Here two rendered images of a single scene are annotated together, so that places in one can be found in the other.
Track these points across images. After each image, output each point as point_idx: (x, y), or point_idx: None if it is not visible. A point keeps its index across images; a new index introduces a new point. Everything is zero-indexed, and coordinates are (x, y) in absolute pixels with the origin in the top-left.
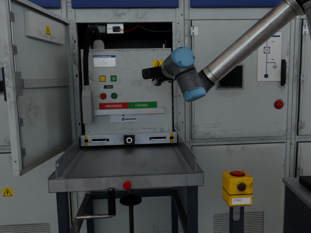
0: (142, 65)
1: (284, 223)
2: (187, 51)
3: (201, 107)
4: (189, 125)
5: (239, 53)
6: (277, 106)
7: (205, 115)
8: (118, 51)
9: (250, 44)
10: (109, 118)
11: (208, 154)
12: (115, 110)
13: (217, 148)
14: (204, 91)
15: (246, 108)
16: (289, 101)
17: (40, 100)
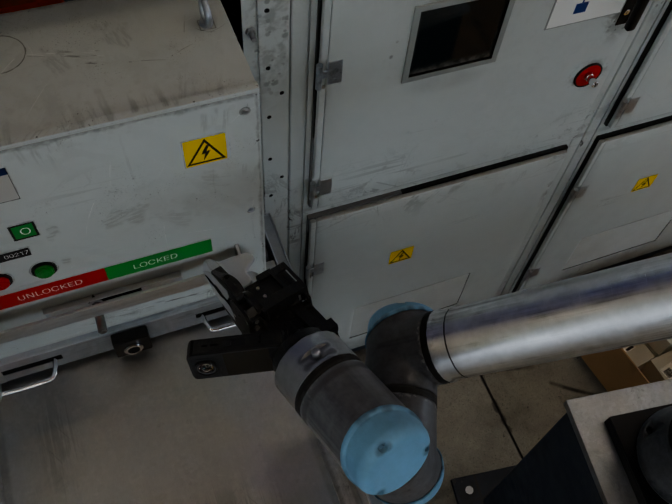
0: (138, 167)
1: (541, 447)
2: (406, 446)
3: (347, 136)
4: (302, 176)
5: (582, 355)
6: (583, 81)
7: (356, 152)
8: (15, 151)
9: (632, 345)
10: (45, 316)
11: (357, 224)
12: (65, 317)
13: (383, 207)
14: (442, 478)
15: (488, 106)
16: (621, 52)
17: None
